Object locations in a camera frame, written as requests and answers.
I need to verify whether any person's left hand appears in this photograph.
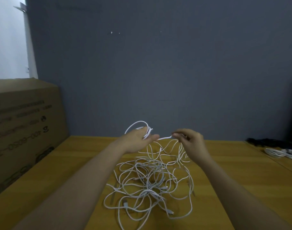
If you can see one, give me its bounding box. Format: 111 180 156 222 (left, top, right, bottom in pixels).
115 127 161 155

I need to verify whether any person's right hand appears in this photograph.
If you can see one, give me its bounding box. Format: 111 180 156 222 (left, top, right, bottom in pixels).
172 128 212 166

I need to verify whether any tangle of white cables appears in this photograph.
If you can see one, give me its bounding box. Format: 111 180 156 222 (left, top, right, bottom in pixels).
103 139 196 230

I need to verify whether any person's right forearm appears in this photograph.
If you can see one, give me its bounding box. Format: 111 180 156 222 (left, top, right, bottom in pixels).
200 156 292 230

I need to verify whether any person's left forearm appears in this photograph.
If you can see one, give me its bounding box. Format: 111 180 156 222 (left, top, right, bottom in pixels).
12 143 128 230

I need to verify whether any plain brown cardboard box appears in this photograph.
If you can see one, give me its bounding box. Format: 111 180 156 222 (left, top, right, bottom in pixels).
0 78 70 199

